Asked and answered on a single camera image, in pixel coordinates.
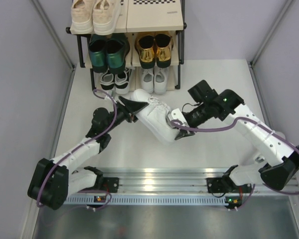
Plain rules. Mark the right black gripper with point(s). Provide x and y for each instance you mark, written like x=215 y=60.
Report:
x=184 y=133

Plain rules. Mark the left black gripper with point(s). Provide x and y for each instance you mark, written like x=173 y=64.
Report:
x=130 y=108

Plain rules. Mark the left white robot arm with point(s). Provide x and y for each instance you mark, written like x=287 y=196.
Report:
x=57 y=178

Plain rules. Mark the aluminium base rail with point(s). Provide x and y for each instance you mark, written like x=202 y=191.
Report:
x=165 y=181

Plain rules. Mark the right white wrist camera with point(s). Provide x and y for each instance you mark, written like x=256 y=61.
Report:
x=176 y=115

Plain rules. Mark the gold loafer one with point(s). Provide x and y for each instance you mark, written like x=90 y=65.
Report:
x=144 y=45
x=164 y=46

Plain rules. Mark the perforated grey cable duct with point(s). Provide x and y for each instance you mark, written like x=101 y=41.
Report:
x=161 y=200

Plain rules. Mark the white chunky sneaker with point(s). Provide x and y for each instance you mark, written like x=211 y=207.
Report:
x=279 y=135
x=154 y=116

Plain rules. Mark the black white sneaker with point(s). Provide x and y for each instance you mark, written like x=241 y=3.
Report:
x=122 y=81
x=107 y=81

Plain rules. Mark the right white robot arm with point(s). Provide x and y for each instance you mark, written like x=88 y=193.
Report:
x=216 y=112

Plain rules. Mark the beige sneaker one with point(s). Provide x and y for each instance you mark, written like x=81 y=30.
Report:
x=105 y=16
x=81 y=14

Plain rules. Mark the beige black-framed shoe shelf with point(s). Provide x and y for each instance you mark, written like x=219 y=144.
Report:
x=143 y=16

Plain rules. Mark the green pointed shoe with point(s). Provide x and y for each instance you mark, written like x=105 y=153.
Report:
x=117 y=48
x=97 y=53

